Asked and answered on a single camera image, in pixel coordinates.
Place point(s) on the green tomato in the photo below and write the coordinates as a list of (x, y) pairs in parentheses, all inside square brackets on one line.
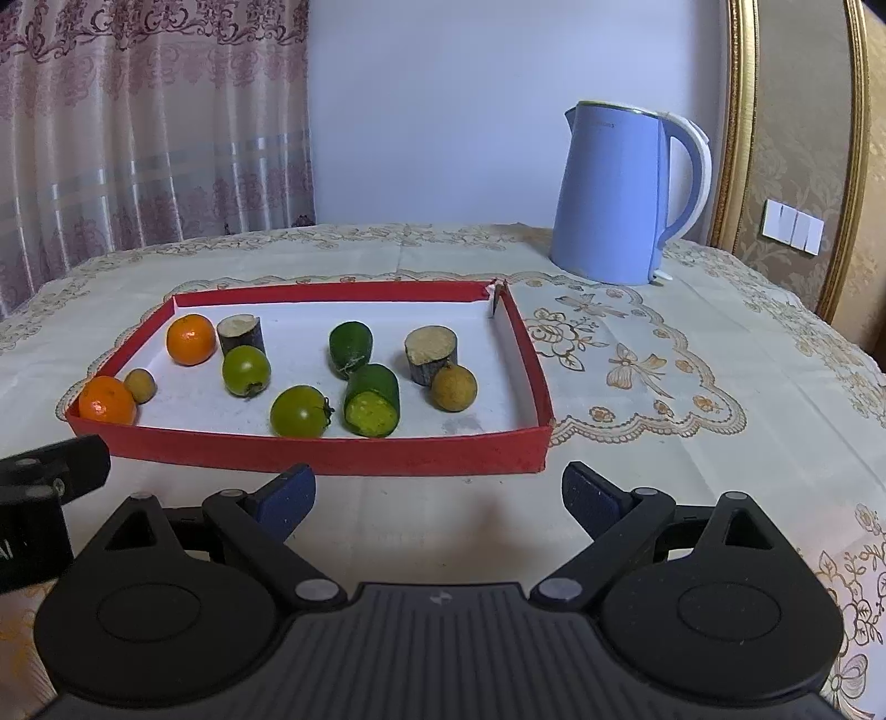
[(246, 370), (299, 412)]

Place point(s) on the cucumber slice pale face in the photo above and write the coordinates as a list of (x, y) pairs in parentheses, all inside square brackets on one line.
[(430, 353)]

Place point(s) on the gold wall moulding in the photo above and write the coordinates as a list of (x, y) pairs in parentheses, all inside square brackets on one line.
[(851, 138), (740, 83)]

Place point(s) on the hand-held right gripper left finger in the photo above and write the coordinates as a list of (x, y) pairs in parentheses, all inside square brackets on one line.
[(287, 502)]

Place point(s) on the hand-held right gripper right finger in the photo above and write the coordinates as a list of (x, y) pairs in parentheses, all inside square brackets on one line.
[(595, 502)]

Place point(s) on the red cardboard tray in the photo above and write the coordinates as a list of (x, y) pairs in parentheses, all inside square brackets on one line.
[(297, 325)]

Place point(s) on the white wall switch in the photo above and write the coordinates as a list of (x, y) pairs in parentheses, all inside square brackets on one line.
[(792, 225)]

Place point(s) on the orange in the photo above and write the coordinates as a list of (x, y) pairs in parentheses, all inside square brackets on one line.
[(190, 339), (107, 401)]

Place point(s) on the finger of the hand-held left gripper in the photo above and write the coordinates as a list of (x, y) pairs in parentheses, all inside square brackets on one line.
[(62, 467)]

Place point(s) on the cucumber chunk with notch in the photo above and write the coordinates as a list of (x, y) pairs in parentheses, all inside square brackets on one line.
[(242, 336)]

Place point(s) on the blue electric kettle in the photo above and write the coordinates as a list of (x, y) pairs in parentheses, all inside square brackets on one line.
[(609, 194)]

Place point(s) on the green cucumber piece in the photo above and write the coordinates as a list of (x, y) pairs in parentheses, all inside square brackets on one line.
[(374, 405), (351, 346)]

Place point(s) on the beige embroidered tablecloth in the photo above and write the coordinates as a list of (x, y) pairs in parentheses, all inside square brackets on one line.
[(692, 346)]

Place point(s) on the pink patterned curtain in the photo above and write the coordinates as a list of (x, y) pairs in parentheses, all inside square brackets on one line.
[(138, 124)]

